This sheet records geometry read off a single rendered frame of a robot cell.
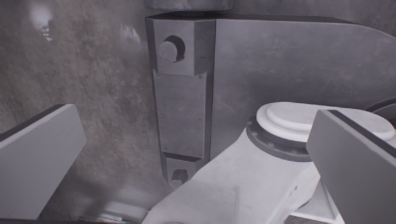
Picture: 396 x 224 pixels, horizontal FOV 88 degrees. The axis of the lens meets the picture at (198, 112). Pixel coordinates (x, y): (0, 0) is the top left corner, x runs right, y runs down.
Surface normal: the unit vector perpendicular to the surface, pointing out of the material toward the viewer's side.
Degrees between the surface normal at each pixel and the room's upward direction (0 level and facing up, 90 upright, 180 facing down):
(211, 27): 45
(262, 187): 90
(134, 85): 0
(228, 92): 0
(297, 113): 90
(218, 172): 90
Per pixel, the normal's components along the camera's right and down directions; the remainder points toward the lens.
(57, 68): -0.23, 0.48
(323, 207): 0.00, -0.87
